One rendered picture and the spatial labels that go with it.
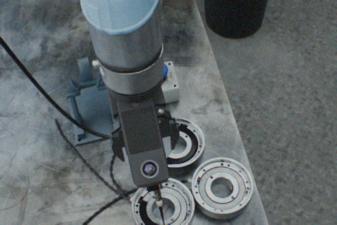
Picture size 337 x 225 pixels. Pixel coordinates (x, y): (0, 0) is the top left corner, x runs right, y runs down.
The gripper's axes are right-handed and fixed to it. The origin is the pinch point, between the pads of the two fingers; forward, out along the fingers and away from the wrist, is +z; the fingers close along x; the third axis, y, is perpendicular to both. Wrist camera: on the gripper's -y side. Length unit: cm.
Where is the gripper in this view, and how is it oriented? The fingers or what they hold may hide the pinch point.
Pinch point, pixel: (149, 165)
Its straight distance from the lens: 70.6
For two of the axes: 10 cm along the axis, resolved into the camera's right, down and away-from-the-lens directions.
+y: -2.4, -8.1, 5.4
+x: -9.7, 2.2, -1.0
